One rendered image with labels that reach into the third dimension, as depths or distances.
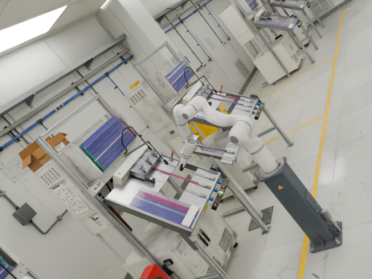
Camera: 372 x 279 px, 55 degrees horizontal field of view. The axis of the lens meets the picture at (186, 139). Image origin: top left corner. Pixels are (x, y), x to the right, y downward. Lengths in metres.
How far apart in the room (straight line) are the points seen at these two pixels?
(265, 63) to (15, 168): 4.86
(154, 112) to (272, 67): 3.70
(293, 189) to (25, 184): 2.85
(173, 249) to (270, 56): 4.98
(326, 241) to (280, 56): 4.78
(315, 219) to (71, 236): 2.70
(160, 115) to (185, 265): 1.73
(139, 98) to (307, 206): 2.19
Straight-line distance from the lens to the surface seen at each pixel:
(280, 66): 7.17
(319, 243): 2.89
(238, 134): 2.37
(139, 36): 5.98
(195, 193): 2.88
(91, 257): 4.40
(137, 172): 2.93
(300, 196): 2.61
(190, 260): 3.00
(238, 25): 7.09
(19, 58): 5.02
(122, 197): 2.82
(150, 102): 3.95
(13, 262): 2.45
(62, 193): 3.06
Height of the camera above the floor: 1.76
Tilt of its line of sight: 12 degrees down
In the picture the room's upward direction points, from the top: 40 degrees counter-clockwise
